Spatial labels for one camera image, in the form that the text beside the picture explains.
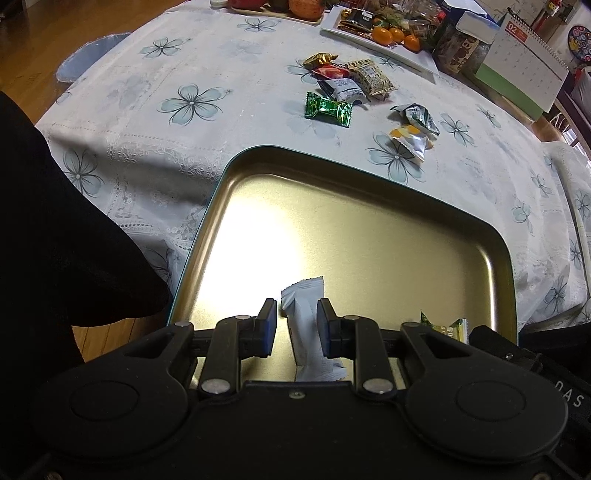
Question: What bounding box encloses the white rectangular plate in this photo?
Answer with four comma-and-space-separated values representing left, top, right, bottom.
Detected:
320, 7, 439, 75

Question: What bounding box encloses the floral white tablecloth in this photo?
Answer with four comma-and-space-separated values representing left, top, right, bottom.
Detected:
34, 0, 591, 333

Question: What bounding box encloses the green candy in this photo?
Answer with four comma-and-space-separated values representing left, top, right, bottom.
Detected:
305, 91, 354, 128

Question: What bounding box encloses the yellow silver snack packet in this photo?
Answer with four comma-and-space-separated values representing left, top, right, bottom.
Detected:
387, 124, 435, 165

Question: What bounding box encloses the wooden fruit tray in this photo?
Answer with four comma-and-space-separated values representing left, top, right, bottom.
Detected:
210, 0, 326, 25

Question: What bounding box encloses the patterned snack bag with lid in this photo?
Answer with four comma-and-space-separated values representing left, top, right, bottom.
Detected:
433, 11, 502, 77

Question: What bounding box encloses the person's black clothing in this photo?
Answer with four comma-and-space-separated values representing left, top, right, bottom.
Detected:
0, 90, 171, 480

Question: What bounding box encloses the beige patterned snack packet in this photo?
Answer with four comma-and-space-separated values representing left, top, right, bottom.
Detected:
346, 59, 399, 101

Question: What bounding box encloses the desk calendar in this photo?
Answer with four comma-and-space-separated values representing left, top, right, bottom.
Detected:
475, 13, 571, 118

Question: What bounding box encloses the black snack packet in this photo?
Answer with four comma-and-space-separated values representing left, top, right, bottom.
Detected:
342, 9, 375, 33

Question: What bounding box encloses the blue seat cushion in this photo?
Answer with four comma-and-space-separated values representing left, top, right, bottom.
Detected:
56, 31, 134, 84

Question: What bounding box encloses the green silver snack packet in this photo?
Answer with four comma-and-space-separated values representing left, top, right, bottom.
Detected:
390, 104, 441, 137

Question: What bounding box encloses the plain white snack packet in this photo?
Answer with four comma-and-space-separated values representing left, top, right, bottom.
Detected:
281, 276, 348, 383

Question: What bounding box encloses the green yellow snack packet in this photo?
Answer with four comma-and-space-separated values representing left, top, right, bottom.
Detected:
419, 310, 470, 344

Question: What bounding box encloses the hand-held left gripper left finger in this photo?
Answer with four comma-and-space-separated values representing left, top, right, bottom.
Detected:
122, 298, 280, 400

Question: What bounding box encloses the red white snack packet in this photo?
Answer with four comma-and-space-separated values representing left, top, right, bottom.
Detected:
311, 64, 352, 84

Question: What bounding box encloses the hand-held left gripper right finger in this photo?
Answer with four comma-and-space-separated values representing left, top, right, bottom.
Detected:
315, 298, 471, 400

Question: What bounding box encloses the white lettered snack packet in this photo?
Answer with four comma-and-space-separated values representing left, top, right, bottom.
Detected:
318, 78, 370, 105

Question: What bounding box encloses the gold metal tray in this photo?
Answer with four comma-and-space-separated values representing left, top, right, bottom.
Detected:
167, 145, 517, 384

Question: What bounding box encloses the striped red apple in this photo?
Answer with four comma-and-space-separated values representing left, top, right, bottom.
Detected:
288, 0, 326, 19

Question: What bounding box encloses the gold candy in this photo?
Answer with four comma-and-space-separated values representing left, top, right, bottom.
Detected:
302, 52, 340, 70

